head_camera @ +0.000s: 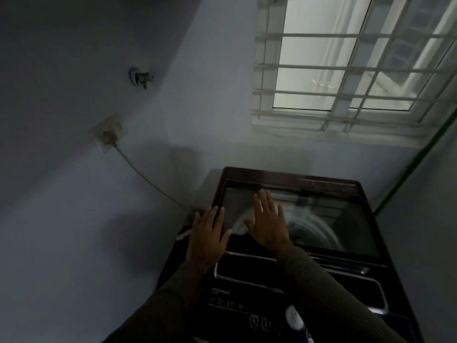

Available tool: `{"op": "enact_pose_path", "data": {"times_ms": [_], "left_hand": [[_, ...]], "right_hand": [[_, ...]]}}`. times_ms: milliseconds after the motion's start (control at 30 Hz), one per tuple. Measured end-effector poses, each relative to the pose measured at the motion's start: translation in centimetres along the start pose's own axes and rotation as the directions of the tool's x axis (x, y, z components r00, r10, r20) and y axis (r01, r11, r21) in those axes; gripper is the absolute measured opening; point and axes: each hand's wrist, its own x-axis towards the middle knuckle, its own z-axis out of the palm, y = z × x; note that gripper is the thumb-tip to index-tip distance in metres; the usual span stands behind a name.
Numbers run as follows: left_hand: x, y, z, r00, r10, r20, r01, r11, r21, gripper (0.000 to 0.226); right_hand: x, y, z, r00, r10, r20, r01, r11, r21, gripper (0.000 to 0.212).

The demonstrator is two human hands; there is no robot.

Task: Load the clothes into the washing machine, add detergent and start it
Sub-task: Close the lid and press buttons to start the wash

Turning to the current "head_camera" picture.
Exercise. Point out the person's left hand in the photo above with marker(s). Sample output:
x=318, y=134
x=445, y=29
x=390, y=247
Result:
x=207, y=239

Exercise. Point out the person's left forearm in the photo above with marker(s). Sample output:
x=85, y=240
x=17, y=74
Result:
x=157, y=307

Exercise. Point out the person's right hand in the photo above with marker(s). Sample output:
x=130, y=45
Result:
x=269, y=225

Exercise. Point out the window with white bars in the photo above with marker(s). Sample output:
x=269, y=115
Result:
x=321, y=67

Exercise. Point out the dark maroon washing machine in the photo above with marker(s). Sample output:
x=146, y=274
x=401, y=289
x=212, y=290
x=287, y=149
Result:
x=375, y=282

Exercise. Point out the glass washing machine lid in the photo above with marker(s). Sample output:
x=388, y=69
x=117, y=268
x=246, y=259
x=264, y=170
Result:
x=321, y=217

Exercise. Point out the white wall socket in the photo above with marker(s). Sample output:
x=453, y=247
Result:
x=106, y=132

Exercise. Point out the person's right forearm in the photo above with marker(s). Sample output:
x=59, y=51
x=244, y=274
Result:
x=332, y=300

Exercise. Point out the green pipe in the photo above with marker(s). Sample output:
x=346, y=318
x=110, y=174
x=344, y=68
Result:
x=414, y=164

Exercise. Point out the metal wall tap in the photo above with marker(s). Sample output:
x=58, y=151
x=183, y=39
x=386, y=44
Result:
x=140, y=76

